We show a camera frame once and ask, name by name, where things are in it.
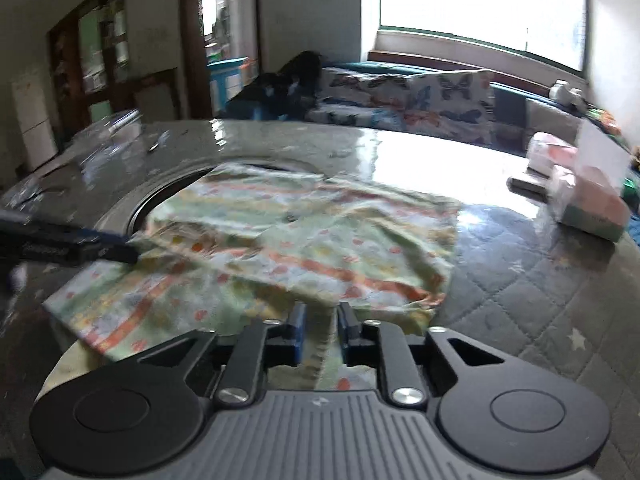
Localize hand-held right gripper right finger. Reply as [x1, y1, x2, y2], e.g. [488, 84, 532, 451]
[337, 302, 512, 407]

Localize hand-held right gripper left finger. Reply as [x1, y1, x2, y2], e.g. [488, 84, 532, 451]
[135, 301, 308, 409]

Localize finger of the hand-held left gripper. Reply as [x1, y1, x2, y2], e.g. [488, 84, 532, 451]
[0, 208, 140, 267]

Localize pastel patterned garment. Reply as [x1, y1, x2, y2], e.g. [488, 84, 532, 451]
[42, 162, 464, 394]

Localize clear plastic food container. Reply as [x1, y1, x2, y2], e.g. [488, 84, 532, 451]
[64, 108, 147, 162]

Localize white refrigerator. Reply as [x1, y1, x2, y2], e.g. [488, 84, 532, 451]
[10, 72, 59, 172]

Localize dark wooden cabinet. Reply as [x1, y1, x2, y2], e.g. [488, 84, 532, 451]
[47, 0, 132, 152]

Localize blue cabinet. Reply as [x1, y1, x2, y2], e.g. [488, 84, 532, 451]
[207, 57, 254, 116]

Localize butterfly print cushion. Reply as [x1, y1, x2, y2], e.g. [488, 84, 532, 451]
[305, 67, 417, 129]
[404, 69, 496, 147]

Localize dark flat device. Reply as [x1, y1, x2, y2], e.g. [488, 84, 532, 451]
[506, 173, 551, 202]

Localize black clothing pile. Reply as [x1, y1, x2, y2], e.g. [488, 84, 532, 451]
[224, 50, 324, 122]

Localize pink and green tissue pack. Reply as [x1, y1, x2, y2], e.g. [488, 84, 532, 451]
[547, 164, 632, 242]

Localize teal sofa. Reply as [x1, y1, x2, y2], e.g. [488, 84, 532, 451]
[224, 60, 622, 157]

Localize grey pillow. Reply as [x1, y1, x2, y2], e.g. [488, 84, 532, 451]
[522, 97, 584, 156]

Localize blue plastic box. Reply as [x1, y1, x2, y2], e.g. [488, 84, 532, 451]
[620, 174, 640, 247]

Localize green framed window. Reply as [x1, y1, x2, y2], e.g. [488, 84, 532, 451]
[377, 0, 589, 74]

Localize brown wooden door frame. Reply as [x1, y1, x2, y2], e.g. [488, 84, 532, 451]
[179, 0, 262, 122]

